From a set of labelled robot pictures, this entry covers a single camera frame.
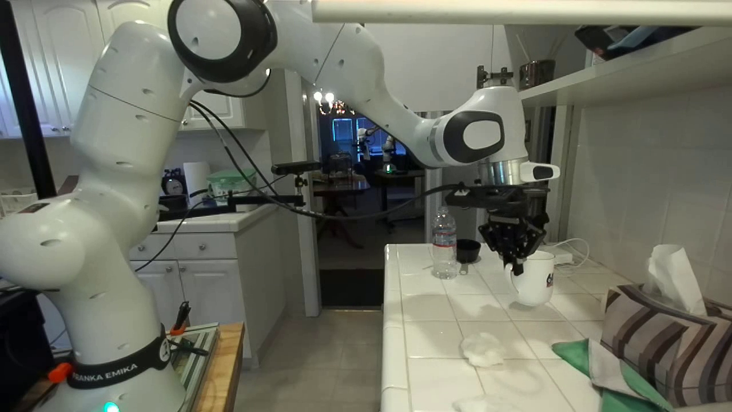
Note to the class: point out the lit chandelier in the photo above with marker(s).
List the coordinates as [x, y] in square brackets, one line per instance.
[331, 103]

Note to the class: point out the dark blue clock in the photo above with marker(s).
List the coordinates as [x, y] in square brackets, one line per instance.
[174, 184]

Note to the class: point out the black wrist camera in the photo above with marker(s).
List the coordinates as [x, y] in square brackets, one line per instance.
[467, 195]

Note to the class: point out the clear plastic water bottle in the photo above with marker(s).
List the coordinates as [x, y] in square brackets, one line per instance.
[444, 243]

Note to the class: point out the green wipes box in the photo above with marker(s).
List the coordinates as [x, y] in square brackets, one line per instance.
[232, 187]

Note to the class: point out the striped tissue box cover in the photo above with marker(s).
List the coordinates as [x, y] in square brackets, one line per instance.
[672, 350]

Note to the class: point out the white wall cabinet door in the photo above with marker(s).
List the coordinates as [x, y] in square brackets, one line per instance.
[427, 70]

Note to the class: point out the wooden table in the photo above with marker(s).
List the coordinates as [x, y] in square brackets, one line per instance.
[221, 374]

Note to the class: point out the black box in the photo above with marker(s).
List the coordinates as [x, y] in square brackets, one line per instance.
[24, 345]

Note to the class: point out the white wall shelf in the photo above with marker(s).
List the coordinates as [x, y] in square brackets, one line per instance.
[632, 71]

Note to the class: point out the white overhead bar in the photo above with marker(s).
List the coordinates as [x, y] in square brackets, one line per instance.
[534, 9]

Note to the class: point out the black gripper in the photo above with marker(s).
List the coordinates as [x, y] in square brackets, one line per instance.
[517, 207]

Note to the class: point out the white mug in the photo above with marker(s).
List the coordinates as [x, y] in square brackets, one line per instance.
[539, 286]

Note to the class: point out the white tissue in box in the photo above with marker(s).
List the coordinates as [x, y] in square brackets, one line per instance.
[676, 276]

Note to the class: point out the crumpled white tissue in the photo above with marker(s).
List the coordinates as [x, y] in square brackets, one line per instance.
[484, 349]

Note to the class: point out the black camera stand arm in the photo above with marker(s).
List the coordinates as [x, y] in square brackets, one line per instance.
[266, 199]

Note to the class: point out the metal frame on table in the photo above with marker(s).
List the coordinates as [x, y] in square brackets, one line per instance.
[196, 358]

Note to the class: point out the metal cabinet hinge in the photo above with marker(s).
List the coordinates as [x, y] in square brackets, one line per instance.
[495, 77]

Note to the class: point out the orange black clamp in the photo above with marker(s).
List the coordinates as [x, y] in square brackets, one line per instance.
[181, 317]

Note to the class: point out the white island cabinet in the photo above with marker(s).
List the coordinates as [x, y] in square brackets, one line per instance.
[221, 267]

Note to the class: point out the black vertical pole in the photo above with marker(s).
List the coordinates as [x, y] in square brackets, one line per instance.
[24, 100]

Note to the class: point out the white upper cabinets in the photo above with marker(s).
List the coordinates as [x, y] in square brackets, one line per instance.
[46, 46]

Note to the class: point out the white paper towel roll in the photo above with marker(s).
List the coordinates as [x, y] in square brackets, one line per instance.
[196, 180]

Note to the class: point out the dark snack bag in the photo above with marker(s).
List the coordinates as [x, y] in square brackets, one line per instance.
[626, 40]

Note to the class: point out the green towel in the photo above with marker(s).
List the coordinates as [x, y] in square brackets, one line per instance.
[579, 358]

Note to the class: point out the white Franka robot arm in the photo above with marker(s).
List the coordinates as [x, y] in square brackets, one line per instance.
[116, 151]

